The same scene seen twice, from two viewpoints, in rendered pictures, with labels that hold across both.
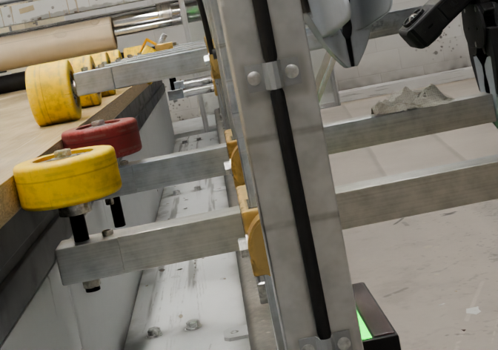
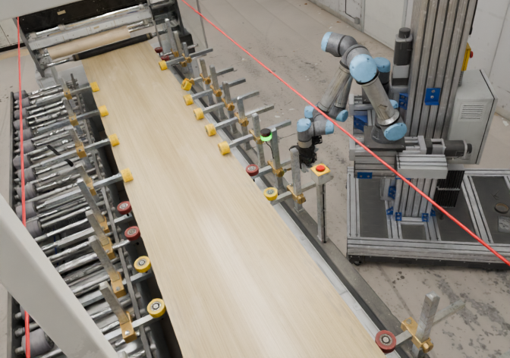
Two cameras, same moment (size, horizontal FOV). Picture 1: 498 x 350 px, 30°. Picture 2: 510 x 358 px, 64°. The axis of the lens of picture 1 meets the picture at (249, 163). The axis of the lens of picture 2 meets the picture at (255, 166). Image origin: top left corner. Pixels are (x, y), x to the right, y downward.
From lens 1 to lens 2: 1.92 m
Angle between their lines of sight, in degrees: 35
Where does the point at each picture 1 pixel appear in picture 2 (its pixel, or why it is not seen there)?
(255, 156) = (321, 215)
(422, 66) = not seen: outside the picture
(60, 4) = (108, 24)
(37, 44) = (102, 39)
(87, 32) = (120, 33)
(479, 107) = not seen: hidden behind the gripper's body
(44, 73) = (224, 146)
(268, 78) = (323, 210)
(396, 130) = not seen: hidden behind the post
